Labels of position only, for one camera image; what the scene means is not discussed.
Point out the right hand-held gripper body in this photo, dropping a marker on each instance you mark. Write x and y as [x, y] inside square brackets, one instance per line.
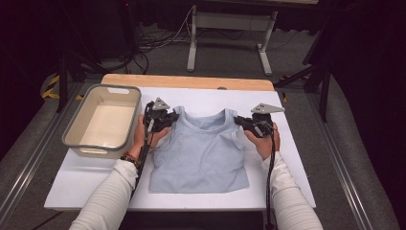
[260, 123]

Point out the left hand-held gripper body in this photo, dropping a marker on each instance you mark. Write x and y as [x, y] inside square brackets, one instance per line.
[158, 119]

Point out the light blue tank top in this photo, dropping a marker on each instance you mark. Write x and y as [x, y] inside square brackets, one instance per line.
[198, 156]

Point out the beige basket with grey rim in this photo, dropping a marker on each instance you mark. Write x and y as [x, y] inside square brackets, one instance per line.
[105, 127]

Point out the person's right hand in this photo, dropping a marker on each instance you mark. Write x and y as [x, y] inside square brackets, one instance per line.
[265, 145]

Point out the person's left hand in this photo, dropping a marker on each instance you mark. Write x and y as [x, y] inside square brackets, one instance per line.
[142, 137]

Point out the white table board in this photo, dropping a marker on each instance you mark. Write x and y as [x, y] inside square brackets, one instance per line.
[198, 96]

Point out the dark table grommet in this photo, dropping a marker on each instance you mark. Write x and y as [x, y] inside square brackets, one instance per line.
[221, 88]

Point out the wooden table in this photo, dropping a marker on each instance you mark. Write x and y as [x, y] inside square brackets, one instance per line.
[191, 82]

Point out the black metal stand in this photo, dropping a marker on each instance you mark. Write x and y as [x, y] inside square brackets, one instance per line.
[63, 83]
[325, 96]

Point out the person's dark clothing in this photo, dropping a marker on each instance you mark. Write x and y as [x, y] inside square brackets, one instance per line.
[191, 222]

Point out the yellow black hazard tape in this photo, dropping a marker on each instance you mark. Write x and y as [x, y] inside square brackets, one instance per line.
[48, 92]

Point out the grey metal desk frame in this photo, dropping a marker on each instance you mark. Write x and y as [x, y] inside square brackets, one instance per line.
[192, 48]

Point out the aluminium floor rail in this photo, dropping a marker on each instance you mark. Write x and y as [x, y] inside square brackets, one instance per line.
[336, 159]
[35, 156]

